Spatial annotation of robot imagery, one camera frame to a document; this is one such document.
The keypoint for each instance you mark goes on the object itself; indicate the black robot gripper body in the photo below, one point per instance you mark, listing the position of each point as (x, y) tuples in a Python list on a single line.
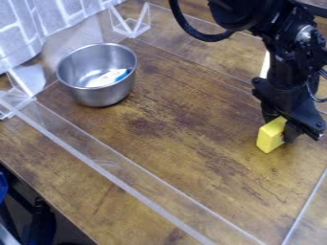
[(294, 102)]

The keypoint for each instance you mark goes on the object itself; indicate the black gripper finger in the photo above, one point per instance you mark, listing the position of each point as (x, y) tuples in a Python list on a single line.
[(269, 113), (291, 132)]

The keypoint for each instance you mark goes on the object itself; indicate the yellow butter block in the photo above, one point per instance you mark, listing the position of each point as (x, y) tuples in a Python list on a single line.
[(270, 135)]

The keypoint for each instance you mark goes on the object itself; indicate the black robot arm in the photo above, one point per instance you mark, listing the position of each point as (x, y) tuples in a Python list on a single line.
[(285, 25)]

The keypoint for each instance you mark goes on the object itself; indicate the white blue tube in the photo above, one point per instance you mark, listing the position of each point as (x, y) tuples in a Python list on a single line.
[(106, 79)]

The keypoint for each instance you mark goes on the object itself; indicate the stainless steel bowl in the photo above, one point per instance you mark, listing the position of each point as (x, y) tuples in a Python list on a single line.
[(98, 72)]

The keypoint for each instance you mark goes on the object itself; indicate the black table leg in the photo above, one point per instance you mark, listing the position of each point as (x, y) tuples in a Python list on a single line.
[(43, 225)]

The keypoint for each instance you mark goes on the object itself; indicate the grey brick pattern cloth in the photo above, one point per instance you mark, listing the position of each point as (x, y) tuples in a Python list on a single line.
[(29, 21)]

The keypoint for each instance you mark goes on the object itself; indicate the blue object under table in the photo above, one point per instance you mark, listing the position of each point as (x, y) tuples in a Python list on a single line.
[(3, 187)]

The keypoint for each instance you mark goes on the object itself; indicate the clear acrylic barrier frame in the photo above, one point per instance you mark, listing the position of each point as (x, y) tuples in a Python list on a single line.
[(166, 164)]

